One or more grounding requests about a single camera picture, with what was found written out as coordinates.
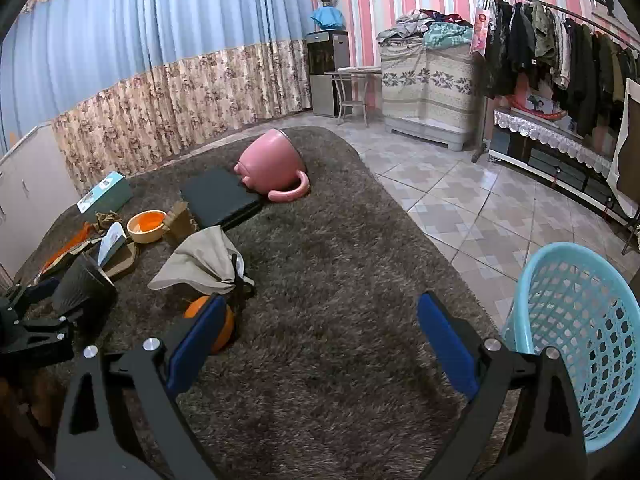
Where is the black water dispenser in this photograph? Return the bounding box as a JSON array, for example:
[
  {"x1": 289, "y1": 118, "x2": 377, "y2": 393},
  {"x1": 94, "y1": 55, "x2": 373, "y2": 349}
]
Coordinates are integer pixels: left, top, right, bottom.
[{"x1": 306, "y1": 30, "x2": 350, "y2": 119}]

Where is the pile of folded clothes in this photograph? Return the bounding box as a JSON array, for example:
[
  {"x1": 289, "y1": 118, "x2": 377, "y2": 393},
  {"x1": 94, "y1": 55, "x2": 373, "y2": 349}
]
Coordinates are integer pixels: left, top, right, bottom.
[{"x1": 377, "y1": 8, "x2": 474, "y2": 51}]

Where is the teal tissue box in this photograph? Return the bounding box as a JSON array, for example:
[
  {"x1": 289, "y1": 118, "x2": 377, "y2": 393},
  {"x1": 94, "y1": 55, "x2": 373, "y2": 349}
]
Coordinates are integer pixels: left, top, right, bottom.
[{"x1": 76, "y1": 171, "x2": 134, "y2": 222}]

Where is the orange bowl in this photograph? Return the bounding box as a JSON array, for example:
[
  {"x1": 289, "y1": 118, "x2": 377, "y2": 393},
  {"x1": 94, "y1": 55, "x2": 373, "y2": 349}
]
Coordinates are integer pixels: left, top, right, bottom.
[{"x1": 126, "y1": 210, "x2": 167, "y2": 245}]

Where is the pink hanging bag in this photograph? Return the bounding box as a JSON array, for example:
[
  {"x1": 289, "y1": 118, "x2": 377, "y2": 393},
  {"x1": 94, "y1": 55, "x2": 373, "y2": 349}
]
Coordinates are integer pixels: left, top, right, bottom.
[{"x1": 470, "y1": 7, "x2": 494, "y2": 56}]

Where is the white cabinet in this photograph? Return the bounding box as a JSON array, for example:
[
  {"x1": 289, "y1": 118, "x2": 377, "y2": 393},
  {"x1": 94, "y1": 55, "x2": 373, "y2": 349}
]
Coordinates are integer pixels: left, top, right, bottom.
[{"x1": 0, "y1": 120, "x2": 82, "y2": 281}]

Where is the patterned cloth covered cabinet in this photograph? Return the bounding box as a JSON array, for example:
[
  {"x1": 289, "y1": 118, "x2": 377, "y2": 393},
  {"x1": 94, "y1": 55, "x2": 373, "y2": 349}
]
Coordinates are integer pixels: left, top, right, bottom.
[{"x1": 380, "y1": 40, "x2": 479, "y2": 153}]

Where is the brown shaggy rug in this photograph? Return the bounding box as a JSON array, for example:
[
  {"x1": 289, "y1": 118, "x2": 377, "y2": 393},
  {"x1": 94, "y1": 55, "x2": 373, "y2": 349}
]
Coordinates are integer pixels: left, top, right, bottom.
[{"x1": 0, "y1": 125, "x2": 516, "y2": 480}]

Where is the blue cloth cover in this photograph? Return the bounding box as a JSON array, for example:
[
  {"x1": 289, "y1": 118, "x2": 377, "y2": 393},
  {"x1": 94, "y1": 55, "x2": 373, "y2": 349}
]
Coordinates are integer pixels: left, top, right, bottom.
[{"x1": 311, "y1": 7, "x2": 346, "y2": 31}]

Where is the blue and floral curtain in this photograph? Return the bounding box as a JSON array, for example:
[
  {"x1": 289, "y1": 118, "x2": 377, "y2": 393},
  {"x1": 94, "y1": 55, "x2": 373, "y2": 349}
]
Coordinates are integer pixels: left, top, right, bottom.
[{"x1": 0, "y1": 0, "x2": 314, "y2": 196}]

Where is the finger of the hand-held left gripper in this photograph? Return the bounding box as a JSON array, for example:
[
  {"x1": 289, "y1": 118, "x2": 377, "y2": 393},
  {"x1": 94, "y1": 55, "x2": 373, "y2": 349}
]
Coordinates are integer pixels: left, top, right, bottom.
[
  {"x1": 22, "y1": 307, "x2": 85, "y2": 342},
  {"x1": 7, "y1": 277, "x2": 63, "y2": 313}
]

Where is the light blue plastic basket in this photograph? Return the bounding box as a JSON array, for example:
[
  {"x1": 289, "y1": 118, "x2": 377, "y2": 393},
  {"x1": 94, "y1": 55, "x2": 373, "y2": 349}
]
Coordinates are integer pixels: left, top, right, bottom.
[{"x1": 500, "y1": 242, "x2": 640, "y2": 456}]

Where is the row of hanging clothes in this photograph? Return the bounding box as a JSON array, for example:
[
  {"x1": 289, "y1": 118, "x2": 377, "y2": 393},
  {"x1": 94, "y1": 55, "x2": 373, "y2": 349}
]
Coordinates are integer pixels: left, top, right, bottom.
[{"x1": 482, "y1": 0, "x2": 640, "y2": 142}]

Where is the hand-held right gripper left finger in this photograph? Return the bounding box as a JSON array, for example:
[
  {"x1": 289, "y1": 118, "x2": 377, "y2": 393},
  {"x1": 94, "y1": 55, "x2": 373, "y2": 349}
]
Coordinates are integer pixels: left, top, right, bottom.
[{"x1": 54, "y1": 292, "x2": 228, "y2": 480}]

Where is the dark grey cushion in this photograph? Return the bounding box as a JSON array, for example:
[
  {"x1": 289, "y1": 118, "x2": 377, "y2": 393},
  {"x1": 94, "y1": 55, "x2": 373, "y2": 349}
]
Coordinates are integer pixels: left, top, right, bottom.
[{"x1": 180, "y1": 166, "x2": 266, "y2": 232}]

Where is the metal clothes rack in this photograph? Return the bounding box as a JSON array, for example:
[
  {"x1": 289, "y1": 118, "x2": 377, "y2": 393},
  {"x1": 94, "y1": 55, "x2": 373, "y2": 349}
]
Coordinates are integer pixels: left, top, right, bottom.
[{"x1": 471, "y1": 0, "x2": 640, "y2": 256}]

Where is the beige hanging cloth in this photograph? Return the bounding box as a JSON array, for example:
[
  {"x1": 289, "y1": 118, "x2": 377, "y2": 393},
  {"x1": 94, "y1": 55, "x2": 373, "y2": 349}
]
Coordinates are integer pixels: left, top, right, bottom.
[{"x1": 610, "y1": 80, "x2": 640, "y2": 217}]

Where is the white and blue packet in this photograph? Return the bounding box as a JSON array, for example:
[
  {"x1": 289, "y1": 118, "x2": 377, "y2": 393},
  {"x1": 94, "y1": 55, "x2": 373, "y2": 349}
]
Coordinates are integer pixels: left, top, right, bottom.
[{"x1": 97, "y1": 222, "x2": 126, "y2": 267}]

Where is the black ribbed paper cup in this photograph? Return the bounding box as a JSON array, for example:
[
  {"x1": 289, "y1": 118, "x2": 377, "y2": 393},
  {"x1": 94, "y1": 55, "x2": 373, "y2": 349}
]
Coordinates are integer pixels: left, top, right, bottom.
[{"x1": 51, "y1": 252, "x2": 119, "y2": 326}]

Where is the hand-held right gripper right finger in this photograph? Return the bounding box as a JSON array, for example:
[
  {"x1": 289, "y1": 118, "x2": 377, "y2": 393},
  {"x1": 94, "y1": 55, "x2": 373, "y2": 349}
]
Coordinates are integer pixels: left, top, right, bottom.
[{"x1": 417, "y1": 291, "x2": 588, "y2": 480}]

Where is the beige cloth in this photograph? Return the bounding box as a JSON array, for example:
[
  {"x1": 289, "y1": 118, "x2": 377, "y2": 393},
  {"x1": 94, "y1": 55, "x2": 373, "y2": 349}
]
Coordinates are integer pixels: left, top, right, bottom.
[
  {"x1": 610, "y1": 80, "x2": 640, "y2": 217},
  {"x1": 147, "y1": 225, "x2": 247, "y2": 297}
]

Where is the low shelf with lace cloth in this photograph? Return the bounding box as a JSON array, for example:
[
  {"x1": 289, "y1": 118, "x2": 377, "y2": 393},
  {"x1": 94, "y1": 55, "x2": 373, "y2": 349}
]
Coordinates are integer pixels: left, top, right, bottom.
[{"x1": 487, "y1": 107, "x2": 632, "y2": 222}]

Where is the pink mug-shaped stool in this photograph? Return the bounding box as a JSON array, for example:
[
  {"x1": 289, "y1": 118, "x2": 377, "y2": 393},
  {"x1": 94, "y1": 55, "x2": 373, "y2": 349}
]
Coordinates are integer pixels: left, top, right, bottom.
[{"x1": 235, "y1": 128, "x2": 311, "y2": 204}]

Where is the small round table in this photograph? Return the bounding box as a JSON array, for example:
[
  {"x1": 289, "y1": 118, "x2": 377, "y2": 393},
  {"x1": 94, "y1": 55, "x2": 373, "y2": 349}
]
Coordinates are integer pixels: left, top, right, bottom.
[{"x1": 325, "y1": 66, "x2": 384, "y2": 128}]

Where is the orange ball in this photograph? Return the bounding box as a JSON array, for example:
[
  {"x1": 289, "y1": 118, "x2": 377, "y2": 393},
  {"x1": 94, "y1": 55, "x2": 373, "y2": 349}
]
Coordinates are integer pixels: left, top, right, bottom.
[{"x1": 184, "y1": 296, "x2": 236, "y2": 356}]

